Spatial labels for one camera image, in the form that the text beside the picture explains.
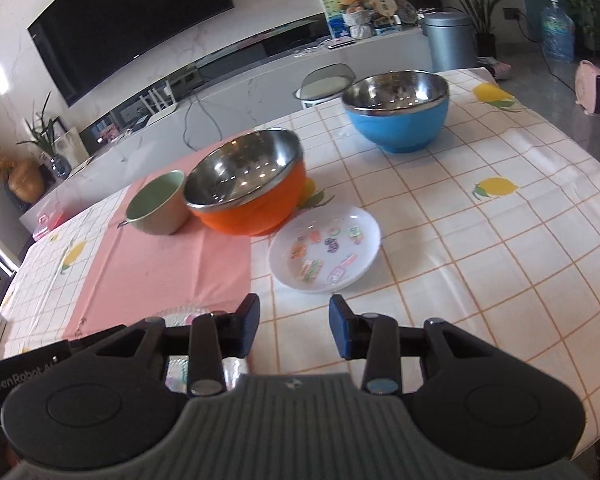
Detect pink placemat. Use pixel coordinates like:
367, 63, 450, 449
61, 130, 256, 342

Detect orange steel bowl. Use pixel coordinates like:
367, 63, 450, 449
184, 129, 307, 237

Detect white printed plate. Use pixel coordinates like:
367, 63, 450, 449
269, 205, 382, 294

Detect black cable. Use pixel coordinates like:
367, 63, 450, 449
182, 91, 226, 151

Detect white marble media cabinet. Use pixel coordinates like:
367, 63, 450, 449
19, 25, 433, 231

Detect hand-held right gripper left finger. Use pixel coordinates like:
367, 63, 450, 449
87, 293, 261, 397

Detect white round stool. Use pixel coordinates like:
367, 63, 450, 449
293, 63, 357, 109

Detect blue water jug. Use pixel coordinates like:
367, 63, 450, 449
540, 0, 576, 64

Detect black television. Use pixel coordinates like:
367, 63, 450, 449
27, 0, 235, 107

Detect white fruit-pattern plate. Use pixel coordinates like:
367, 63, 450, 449
152, 310, 251, 391

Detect brown vase with dried flowers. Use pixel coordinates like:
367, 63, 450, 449
0, 147, 46, 204

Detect potted long-leaf plant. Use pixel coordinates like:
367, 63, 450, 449
422, 0, 518, 58

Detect blue steel bowl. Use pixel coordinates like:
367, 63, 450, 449
341, 72, 451, 154

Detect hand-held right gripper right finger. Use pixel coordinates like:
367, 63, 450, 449
328, 294, 486, 396

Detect grey trash can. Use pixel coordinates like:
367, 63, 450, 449
422, 10, 478, 73

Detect green ceramic bowl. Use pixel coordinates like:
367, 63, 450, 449
125, 170, 191, 236

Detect checkered lemon tablecloth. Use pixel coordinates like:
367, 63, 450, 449
0, 67, 600, 461

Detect pink space heater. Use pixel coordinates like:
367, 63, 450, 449
574, 60, 600, 117

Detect green plant in glass vase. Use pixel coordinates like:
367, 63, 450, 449
17, 91, 72, 179

